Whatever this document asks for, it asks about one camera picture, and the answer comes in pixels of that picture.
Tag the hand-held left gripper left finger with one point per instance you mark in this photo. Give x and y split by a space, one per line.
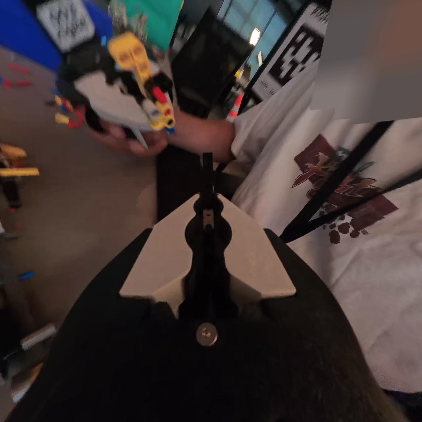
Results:
155 263

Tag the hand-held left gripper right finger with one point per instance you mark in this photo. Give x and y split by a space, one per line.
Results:
263 263

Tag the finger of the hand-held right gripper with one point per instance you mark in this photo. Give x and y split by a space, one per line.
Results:
112 99

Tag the dark monitor screen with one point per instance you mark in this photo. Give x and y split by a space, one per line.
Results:
211 59

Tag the person's right hand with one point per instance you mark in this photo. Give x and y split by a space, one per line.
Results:
155 141

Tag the grey metal bar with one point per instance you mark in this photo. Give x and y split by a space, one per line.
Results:
38 337

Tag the lego car chassis assembly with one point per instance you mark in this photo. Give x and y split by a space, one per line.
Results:
13 158

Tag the black framed marker sign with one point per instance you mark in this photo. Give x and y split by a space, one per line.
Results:
296 49

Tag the single blue lego pin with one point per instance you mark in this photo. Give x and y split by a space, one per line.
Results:
26 275

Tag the green plastic bin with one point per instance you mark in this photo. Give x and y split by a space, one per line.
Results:
155 19

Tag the orange traffic cone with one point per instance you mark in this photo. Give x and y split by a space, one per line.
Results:
234 108

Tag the yellow black lego subassembly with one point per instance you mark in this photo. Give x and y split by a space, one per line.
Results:
132 56

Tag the person's right forearm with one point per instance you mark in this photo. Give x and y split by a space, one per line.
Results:
204 135

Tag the blue plastic bin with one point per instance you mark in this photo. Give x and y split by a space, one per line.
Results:
19 29

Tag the pile of red blue pins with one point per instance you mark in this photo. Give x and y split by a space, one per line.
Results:
23 83

